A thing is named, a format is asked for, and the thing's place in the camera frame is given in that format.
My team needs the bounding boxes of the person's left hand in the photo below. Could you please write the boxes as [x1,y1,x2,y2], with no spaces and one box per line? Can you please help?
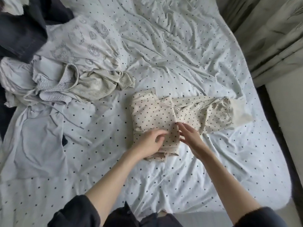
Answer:
[129,128,169,161]

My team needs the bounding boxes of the person's right hand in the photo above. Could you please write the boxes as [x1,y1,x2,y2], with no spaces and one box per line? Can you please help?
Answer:
[176,122,214,161]

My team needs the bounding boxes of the cream polka dot trousers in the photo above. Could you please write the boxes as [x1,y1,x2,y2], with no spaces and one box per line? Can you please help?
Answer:
[130,88,255,161]

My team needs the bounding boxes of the light grey smocked garment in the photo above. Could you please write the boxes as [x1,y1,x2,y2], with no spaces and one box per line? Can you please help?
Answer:
[0,56,81,183]

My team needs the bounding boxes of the cream patterned pyjama top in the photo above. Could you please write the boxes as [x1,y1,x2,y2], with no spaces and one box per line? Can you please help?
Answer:
[33,15,136,103]

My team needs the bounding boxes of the dark grey jeans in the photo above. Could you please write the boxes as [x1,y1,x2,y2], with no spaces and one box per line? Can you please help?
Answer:
[0,87,17,140]

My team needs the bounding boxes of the dark denim jeans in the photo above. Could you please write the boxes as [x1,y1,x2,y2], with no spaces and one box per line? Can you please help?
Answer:
[0,0,75,63]

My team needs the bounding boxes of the cream printed garment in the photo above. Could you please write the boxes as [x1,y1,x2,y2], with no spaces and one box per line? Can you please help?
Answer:
[0,0,30,16]

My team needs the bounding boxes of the person's left forearm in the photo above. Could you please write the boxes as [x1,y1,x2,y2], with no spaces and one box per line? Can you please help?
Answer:
[85,149,143,220]

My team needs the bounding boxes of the person's right forearm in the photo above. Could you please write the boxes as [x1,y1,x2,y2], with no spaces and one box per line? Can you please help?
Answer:
[201,151,262,224]

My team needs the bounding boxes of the person's dark shorts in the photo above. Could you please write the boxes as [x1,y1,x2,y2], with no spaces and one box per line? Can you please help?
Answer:
[103,202,183,227]

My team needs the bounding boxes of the white dotted bed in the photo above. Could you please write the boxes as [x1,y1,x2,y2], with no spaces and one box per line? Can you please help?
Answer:
[0,0,293,227]

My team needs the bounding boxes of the person's black left sleeve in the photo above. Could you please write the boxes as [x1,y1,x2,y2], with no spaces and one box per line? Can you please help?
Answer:
[47,195,102,227]

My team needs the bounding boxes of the person's black sleeve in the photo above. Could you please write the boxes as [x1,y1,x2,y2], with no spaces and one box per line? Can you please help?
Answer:
[234,207,288,227]
[47,195,102,227]

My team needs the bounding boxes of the person's black right sleeve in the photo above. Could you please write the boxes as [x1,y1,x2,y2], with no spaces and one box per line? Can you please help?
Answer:
[234,207,288,227]

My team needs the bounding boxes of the striped beige curtain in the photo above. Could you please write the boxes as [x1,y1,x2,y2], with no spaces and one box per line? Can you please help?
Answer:
[218,0,303,88]

